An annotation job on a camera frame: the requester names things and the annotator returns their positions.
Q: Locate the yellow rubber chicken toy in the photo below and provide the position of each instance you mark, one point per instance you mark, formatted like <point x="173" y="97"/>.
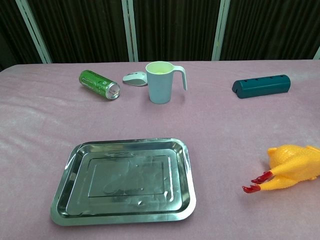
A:
<point x="287" y="160"/>

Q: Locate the stainless steel rectangular tray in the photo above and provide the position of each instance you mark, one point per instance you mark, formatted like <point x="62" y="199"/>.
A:
<point x="125" y="175"/>

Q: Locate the white computer mouse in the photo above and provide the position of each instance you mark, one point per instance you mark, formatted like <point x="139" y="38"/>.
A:
<point x="133" y="78"/>

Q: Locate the pink tablecloth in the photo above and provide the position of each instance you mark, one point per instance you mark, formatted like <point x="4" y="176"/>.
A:
<point x="225" y="140"/>

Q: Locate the green drink can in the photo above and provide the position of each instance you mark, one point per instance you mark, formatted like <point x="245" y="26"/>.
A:
<point x="96" y="81"/>

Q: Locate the dark ribbed partition curtain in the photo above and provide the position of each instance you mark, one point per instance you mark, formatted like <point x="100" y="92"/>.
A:
<point x="175" y="25"/>

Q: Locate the teal plastic holder box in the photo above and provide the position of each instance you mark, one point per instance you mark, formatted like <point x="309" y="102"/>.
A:
<point x="262" y="86"/>

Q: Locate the white partition frame post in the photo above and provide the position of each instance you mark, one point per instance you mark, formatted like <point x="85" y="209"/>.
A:
<point x="317" y="53"/>
<point x="35" y="30"/>
<point x="220" y="30"/>
<point x="130" y="30"/>

